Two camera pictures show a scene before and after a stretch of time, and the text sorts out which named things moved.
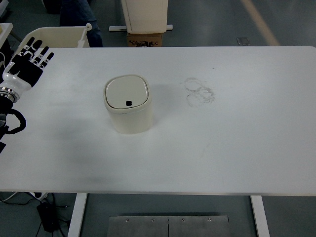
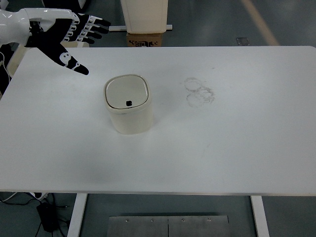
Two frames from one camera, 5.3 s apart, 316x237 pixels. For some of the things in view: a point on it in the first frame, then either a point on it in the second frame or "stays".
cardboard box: [144, 40] stays
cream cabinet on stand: [144, 17] stays
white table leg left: [74, 230] stays
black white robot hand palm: [21, 73] → [46, 28]
